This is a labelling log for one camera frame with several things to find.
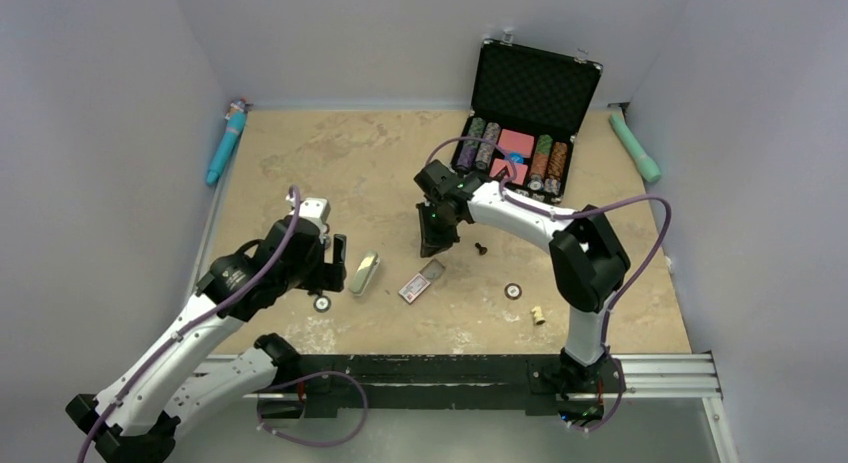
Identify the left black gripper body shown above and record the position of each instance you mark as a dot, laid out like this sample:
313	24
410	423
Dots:
315	273

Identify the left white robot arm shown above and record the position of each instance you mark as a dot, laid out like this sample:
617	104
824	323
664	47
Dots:
144	414

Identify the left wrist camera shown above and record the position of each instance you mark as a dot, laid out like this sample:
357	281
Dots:
316	211

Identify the green cylindrical toy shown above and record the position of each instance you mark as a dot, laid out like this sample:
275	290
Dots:
645	165

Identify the black white poker chip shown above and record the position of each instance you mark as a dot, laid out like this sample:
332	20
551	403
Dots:
322	304

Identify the blue cylindrical toy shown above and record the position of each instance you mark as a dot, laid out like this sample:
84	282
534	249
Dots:
236	119

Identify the cream chess piece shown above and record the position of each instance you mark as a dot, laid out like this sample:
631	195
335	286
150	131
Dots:
537	315

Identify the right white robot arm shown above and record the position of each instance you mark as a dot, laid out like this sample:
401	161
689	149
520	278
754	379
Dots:
588	261

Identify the red staple box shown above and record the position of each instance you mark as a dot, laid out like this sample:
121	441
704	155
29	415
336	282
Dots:
421	281

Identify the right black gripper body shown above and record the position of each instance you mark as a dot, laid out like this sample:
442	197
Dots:
439	230

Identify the black poker chip case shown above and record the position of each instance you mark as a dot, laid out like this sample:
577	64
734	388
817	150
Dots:
526	110

